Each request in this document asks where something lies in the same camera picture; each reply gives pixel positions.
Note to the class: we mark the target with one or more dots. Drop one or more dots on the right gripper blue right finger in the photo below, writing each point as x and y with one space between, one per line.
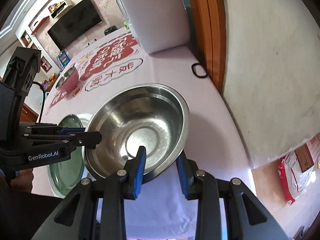
187 175

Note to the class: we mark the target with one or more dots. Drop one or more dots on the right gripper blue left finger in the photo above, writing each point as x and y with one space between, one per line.
135 173

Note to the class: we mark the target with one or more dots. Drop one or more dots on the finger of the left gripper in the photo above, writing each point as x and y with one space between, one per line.
67 130
80 138

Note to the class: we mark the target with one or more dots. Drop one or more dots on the pink steel bowl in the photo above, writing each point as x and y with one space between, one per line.
68 81

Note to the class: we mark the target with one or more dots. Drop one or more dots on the large stainless steel bowl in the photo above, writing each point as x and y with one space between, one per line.
151 115

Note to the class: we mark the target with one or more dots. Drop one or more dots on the left human hand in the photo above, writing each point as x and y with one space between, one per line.
24 181

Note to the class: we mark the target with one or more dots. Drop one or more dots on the white plate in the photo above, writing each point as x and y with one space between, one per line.
72 121

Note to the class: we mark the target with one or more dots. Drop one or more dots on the wooden tv cabinet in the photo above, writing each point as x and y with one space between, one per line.
34 101

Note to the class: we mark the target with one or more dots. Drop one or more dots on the green glass plate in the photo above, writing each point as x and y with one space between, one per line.
63 176

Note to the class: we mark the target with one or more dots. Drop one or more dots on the pink printed tablecloth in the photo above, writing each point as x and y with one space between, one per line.
117 62

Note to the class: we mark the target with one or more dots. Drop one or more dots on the blue snack box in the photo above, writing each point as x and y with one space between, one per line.
63 59

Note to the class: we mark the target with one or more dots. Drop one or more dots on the red white plastic bag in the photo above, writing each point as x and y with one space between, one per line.
293 180

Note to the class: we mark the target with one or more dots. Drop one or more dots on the green tissue box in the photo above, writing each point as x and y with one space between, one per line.
126 25

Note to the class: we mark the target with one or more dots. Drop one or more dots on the white countertop sterilizer appliance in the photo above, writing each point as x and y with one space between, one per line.
158 24

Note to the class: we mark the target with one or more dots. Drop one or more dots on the orange wooden sliding door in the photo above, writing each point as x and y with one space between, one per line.
210 26

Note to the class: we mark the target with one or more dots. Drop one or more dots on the white wall shelf unit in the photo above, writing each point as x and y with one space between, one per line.
26 35

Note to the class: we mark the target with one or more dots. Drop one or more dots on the black wall television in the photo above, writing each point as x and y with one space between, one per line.
74 23

